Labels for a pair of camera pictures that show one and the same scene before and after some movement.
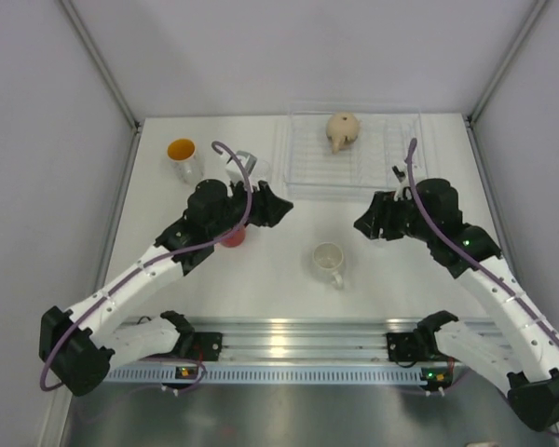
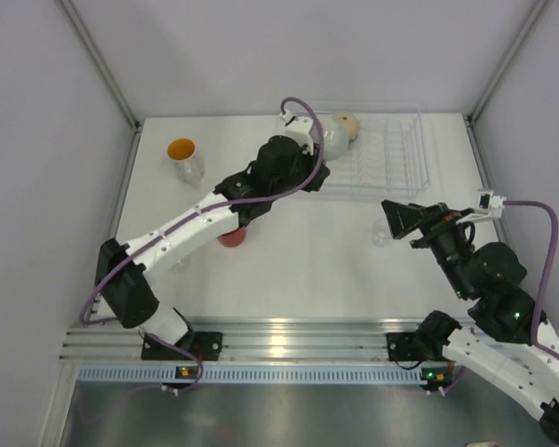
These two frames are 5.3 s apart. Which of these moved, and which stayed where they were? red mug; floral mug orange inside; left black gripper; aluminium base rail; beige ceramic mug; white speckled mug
Moved: white speckled mug; left black gripper
Stayed: aluminium base rail; floral mug orange inside; beige ceramic mug; red mug
